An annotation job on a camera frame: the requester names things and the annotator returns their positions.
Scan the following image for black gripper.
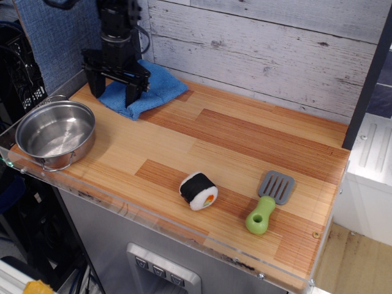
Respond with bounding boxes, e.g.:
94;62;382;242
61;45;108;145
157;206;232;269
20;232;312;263
81;29;151;108

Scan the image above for blue towel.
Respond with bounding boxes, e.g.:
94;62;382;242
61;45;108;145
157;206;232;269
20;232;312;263
98;59;189;121

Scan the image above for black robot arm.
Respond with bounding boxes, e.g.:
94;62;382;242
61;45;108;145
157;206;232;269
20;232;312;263
81;1;151;107

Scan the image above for stainless steel pot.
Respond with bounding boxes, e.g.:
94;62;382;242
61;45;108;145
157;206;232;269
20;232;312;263
15;96;96;172

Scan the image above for black plastic crate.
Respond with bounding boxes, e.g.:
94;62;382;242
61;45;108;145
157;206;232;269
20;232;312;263
1;26;47;124

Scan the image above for plush sushi roll toy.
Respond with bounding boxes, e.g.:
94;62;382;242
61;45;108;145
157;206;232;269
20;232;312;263
179;171;218;211

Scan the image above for silver cabinet control panel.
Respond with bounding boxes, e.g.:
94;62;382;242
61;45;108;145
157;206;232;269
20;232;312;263
126;243;202;293

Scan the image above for yellow object at bottom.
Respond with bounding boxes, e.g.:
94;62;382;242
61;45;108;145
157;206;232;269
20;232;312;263
22;280;55;294

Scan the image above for white plastic side unit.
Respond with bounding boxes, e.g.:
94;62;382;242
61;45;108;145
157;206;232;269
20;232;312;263
333;113;391;245

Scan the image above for grey spatula green handle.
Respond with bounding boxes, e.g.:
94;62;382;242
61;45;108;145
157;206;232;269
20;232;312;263
245;170;295;235

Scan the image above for black vertical post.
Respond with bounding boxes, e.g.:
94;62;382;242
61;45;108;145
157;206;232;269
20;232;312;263
342;0;392;151

